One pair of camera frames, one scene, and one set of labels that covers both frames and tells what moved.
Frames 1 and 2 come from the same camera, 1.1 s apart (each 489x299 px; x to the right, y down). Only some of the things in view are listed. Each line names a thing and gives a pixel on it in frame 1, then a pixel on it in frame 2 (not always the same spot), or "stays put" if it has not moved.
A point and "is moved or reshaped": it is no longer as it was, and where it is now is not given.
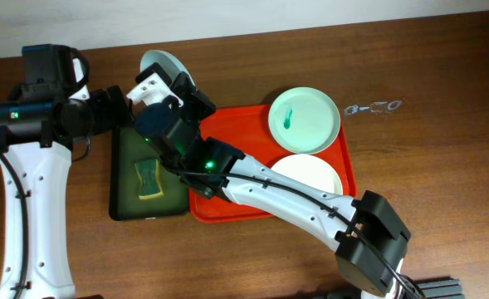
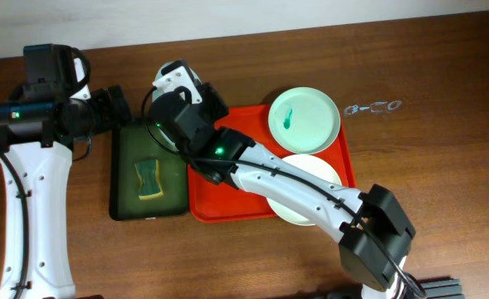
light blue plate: x=171 y=65 is moved or reshaped
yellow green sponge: x=150 y=176 stays put
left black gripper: x=117 y=105 stays put
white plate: x=311 y=170 stays put
